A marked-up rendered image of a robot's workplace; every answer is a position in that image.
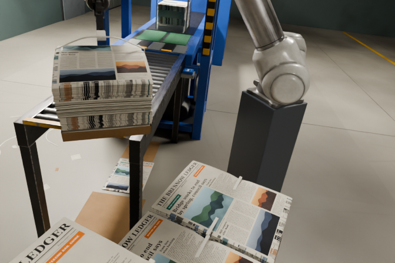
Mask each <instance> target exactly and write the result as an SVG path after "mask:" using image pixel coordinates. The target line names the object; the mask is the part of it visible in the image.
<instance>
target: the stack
mask: <svg viewBox="0 0 395 263"><path fill-rule="evenodd" d="M291 203H292V198H291V197H288V196H286V195H283V194H281V193H279V192H276V191H274V190H272V189H269V188H266V187H263V186H261V185H258V184H255V183H252V182H250V181H245V180H242V177H241V176H240V177H239V178H236V177H235V176H233V175H231V174H229V173H227V172H225V171H221V170H219V169H217V168H214V167H211V166H208V165H206V164H203V163H200V162H196V161H192V162H191V163H190V164H189V165H188V166H187V167H186V168H185V169H184V170H183V171H182V172H181V173H180V175H179V176H178V177H177V178H176V179H175V180H174V181H173V182H172V183H171V184H170V185H169V187H168V188H167V189H166V190H165V191H164V193H163V194H162V195H161V196H160V197H159V198H158V199H157V201H156V202H155V203H154V204H153V205H152V206H151V209H150V211H151V212H149V211H148V212H147V213H146V214H145V215H144V216H143V217H142V218H141V219H140V220H139V221H138V223H137V224H136V225H135V226H134V227H133V228H132V229H131V230H130V231H129V232H128V233H127V234H126V236H125V237H124V238H123V239H122V240H121V241H120V243H118V245H120V246H122V247H123V248H125V249H127V250H128V251H130V252H132V253H134V254H136V255H138V256H140V257H141V258H143V259H145V260H147V261H149V260H150V258H151V259H153V260H155V263H275V259H276V255H277V252H278V249H279V245H280V241H281V238H282V235H283V231H284V227H285V225H286V221H287V217H288V214H289V210H290V206H291Z"/></svg>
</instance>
